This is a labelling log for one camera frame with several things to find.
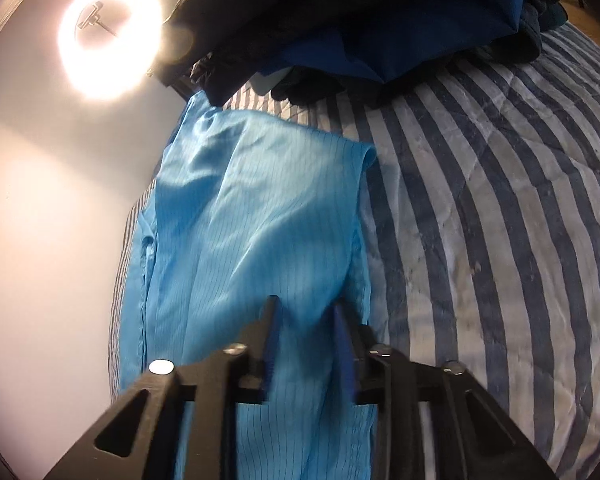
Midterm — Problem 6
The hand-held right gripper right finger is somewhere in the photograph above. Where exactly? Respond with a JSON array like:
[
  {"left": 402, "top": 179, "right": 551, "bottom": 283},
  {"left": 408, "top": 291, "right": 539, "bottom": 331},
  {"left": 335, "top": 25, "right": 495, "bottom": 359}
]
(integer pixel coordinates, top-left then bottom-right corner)
[{"left": 332, "top": 302, "right": 551, "bottom": 480}]

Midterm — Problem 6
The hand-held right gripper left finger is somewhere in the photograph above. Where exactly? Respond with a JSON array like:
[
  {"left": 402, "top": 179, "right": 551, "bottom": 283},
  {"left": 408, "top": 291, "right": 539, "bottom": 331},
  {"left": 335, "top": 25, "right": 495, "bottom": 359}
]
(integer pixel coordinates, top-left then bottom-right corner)
[{"left": 42, "top": 295, "right": 281, "bottom": 480}]

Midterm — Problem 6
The light blue zip jacket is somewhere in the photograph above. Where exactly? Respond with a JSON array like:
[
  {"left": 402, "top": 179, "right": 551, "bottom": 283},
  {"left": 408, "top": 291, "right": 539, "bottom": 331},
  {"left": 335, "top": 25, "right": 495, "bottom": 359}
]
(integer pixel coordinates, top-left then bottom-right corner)
[{"left": 111, "top": 91, "right": 378, "bottom": 480}]

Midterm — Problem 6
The blue striped blanket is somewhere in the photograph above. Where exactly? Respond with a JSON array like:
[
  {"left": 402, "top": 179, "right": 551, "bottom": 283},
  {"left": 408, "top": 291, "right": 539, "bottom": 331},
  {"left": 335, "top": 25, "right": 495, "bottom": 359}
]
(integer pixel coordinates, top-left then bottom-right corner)
[{"left": 109, "top": 25, "right": 600, "bottom": 480}]

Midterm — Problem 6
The royal blue garment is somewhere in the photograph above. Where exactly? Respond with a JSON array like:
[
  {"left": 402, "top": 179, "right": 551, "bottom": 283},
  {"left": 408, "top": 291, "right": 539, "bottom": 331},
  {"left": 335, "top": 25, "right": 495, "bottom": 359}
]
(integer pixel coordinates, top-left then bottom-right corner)
[{"left": 260, "top": 0, "right": 527, "bottom": 85}]

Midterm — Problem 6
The folded navy puffer jacket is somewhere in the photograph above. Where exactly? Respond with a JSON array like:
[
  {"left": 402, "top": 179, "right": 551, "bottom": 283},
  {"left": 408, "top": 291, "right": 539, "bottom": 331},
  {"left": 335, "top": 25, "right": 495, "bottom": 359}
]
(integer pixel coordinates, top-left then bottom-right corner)
[{"left": 157, "top": 0, "right": 581, "bottom": 108}]

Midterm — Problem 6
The phone holder rod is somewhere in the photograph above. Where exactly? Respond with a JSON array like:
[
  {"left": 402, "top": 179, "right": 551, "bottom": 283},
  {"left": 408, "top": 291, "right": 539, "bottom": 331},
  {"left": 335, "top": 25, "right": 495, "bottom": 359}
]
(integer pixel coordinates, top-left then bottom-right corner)
[{"left": 77, "top": 2, "right": 121, "bottom": 37}]

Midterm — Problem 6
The ring light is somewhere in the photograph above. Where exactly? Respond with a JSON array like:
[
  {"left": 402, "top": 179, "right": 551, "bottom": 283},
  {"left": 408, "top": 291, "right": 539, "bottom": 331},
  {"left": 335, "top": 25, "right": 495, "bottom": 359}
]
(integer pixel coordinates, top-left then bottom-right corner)
[{"left": 57, "top": 0, "right": 168, "bottom": 101}]

